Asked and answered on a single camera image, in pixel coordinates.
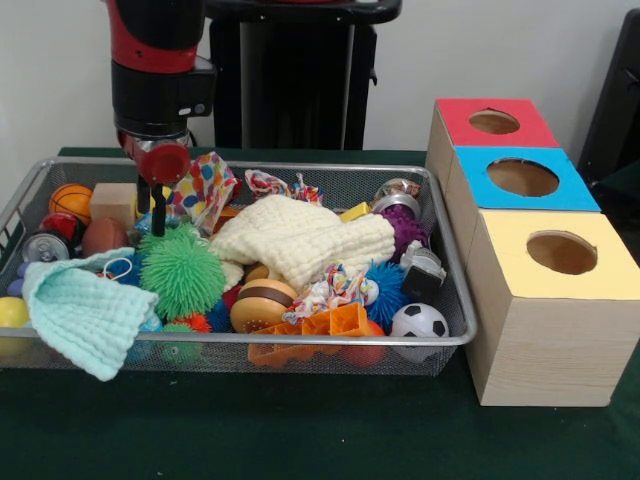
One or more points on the cream yellow cloth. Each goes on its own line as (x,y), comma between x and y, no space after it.
(305,240)

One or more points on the dark green table cloth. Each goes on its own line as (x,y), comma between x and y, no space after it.
(300,430)

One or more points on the pale wooden block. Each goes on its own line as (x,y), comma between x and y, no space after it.
(112,202)

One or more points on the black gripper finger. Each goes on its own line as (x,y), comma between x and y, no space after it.
(142,195)
(158,210)

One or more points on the mint green cloth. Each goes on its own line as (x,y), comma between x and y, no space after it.
(85,320)

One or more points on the black stand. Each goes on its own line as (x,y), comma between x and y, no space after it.
(620,120)

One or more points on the small orange basketball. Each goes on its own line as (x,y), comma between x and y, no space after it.
(70,202)

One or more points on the colourful dotted cloth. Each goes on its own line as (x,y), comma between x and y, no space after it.
(285,186)

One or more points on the colourful dotted packet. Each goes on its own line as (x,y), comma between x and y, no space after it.
(205,185)
(330,290)

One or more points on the clear shallow bin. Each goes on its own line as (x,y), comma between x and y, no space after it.
(400,180)

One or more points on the brown rubber ball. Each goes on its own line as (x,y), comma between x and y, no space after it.
(104,237)

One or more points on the orange plastic toy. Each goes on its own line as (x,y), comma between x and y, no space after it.
(320,330)

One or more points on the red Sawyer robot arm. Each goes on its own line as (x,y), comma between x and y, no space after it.
(155,60)

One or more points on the small green spiky ball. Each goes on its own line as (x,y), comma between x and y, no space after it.
(182,275)

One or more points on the wooden box with three holes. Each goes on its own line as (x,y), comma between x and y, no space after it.
(540,350)

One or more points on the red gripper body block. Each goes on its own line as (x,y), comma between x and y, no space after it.
(160,160)

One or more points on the black and white soccer ball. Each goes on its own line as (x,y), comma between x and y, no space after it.
(420,322)

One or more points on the toy burger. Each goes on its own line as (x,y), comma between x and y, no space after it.
(262,307)

